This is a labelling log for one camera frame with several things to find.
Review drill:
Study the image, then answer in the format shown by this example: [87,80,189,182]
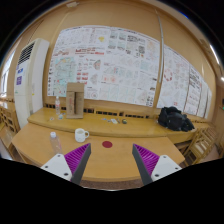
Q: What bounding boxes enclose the gripper purple and grey right finger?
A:
[132,144,181,185]

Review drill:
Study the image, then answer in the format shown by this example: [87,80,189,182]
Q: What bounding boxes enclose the gripper purple and grey left finger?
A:
[42,143,91,185]

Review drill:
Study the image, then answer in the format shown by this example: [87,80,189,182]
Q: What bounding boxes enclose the clear plastic water bottle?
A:
[50,132,62,154]

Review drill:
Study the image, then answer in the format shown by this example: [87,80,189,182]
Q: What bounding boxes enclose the white ceramic mug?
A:
[75,128,89,143]

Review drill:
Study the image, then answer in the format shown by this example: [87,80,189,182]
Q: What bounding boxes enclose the round red coaster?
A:
[102,141,113,148]

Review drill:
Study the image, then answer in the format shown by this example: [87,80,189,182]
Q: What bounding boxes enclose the black backpack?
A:
[158,106,194,132]

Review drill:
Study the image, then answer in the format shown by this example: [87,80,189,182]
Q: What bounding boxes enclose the small items on bench centre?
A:
[102,118,120,124]

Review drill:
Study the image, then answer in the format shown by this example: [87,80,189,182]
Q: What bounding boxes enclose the wooden chair right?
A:
[183,127,218,167]

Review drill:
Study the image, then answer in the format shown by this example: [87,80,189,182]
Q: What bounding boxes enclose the wooden chair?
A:
[183,127,218,167]
[0,102,20,160]

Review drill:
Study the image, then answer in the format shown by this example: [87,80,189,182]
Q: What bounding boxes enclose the small bottle with red label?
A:
[55,96,60,115]

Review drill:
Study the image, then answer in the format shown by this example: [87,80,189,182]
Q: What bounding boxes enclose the wooden chair left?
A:
[0,102,20,160]

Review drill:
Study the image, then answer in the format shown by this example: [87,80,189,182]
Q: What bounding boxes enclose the brown cardboard box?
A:
[66,83,84,119]

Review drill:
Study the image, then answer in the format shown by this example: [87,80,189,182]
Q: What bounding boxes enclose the white standing air conditioner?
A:
[14,38,49,128]

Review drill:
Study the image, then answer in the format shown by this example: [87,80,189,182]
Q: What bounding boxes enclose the paper poster wall right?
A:
[157,46,212,119]

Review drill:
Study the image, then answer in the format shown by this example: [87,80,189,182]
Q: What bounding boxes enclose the large paper poster wall left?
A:
[47,26,160,107]

